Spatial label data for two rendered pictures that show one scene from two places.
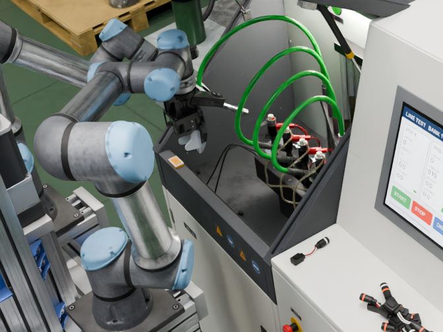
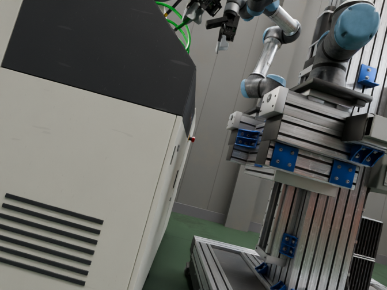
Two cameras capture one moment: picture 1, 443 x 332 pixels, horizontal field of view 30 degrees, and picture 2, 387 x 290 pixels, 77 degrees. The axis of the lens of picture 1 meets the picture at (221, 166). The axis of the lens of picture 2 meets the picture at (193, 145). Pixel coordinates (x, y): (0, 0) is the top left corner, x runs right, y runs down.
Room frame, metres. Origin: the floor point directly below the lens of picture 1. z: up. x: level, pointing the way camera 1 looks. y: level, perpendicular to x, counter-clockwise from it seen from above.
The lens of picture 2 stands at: (2.85, 0.58, 0.67)
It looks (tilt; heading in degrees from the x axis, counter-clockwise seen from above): 4 degrees up; 206
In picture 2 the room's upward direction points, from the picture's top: 15 degrees clockwise
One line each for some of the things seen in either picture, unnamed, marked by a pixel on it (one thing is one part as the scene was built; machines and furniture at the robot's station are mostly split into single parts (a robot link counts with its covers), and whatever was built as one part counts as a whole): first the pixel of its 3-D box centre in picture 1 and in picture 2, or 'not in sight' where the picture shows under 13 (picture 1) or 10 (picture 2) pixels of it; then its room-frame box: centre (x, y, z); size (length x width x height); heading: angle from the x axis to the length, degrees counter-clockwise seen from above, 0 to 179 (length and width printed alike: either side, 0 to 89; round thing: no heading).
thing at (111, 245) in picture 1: (111, 260); (273, 87); (1.44, 0.30, 1.20); 0.13 x 0.12 x 0.14; 72
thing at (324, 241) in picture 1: (310, 250); not in sight; (1.57, -0.19, 0.99); 0.12 x 0.02 x 0.02; 119
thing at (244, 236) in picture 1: (215, 217); (186, 112); (1.91, 0.05, 0.87); 0.62 x 0.04 x 0.16; 25
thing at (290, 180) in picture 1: (300, 194); not in sight; (1.90, -0.22, 0.91); 0.34 x 0.10 x 0.15; 25
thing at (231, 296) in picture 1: (229, 312); (163, 206); (1.90, 0.06, 0.44); 0.65 x 0.02 x 0.68; 25
